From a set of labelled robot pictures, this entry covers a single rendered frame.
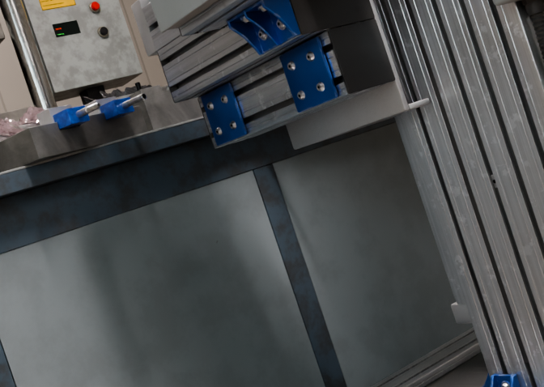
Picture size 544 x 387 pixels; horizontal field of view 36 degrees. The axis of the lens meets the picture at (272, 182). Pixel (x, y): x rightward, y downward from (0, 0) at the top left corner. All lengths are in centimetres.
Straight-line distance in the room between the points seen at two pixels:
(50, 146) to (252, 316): 53
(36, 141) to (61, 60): 116
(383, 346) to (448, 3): 93
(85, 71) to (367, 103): 151
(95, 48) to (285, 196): 107
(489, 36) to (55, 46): 169
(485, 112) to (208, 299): 72
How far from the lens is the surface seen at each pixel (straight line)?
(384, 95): 120
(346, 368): 183
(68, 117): 147
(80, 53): 263
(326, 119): 131
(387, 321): 191
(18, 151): 149
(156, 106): 168
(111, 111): 155
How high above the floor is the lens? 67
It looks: 1 degrees down
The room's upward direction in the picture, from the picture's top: 19 degrees counter-clockwise
